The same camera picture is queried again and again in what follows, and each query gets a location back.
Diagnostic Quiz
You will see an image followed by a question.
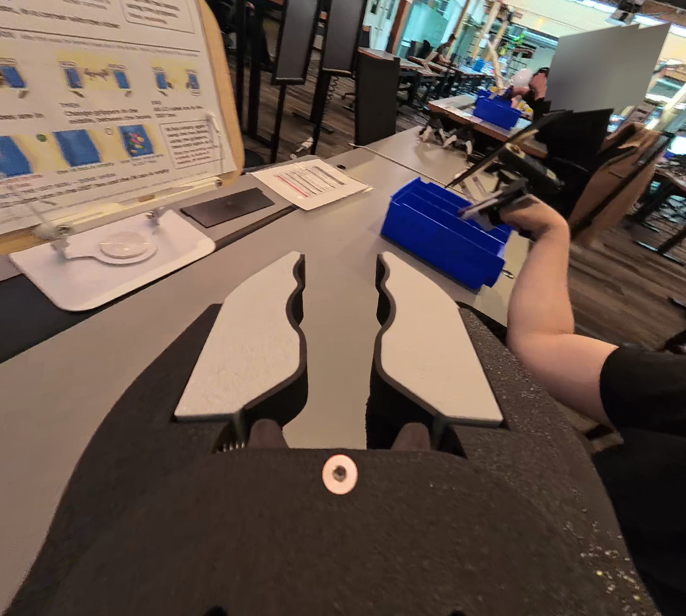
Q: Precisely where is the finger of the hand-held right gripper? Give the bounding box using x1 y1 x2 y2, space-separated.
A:
458 179 530 221

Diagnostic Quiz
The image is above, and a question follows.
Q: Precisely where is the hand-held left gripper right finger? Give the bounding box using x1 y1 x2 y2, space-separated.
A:
369 252 506 448

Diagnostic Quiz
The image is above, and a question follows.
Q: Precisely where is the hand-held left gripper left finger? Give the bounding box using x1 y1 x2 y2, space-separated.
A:
174 251 309 448

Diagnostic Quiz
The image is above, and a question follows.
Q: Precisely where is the blue plastic bin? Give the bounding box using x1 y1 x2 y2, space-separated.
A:
381 177 513 290
473 91 523 130

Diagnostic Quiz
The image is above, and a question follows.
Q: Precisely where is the person's right forearm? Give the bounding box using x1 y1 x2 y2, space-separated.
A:
506 230 622 424

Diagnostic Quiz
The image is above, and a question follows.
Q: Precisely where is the brown jacket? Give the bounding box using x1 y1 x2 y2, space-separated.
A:
568 122 671 247

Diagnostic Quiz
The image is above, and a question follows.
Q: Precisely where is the wooden edged desk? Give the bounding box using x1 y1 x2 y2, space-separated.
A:
429 94 547 159

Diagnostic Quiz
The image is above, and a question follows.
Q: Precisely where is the black desk inlay plate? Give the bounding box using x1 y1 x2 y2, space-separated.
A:
179 187 275 228

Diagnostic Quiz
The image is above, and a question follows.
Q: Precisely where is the white stand base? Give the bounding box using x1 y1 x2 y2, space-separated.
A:
8 209 216 312

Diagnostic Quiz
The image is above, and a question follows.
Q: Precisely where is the black mesh chair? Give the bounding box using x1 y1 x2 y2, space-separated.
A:
355 48 402 148

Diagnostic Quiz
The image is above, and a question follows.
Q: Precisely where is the paper in plastic sleeve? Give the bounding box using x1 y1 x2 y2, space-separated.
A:
251 158 372 211

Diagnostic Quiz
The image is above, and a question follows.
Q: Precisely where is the black display on stand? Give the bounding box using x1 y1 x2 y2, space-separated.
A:
270 0 328 164
311 0 371 156

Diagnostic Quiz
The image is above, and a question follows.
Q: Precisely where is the wooden display board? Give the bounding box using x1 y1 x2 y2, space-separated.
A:
0 0 245 255

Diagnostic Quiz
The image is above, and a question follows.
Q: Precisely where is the printed instruction sheet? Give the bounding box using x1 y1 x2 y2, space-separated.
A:
0 0 239 236

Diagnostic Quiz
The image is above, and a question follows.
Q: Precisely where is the black pole with round disc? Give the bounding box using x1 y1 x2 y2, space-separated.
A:
236 0 264 167

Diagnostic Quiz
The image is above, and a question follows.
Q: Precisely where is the thin grey cable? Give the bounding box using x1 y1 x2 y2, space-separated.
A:
348 144 462 188

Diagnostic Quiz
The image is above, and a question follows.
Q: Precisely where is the white pin on wire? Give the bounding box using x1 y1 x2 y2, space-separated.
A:
206 112 224 184

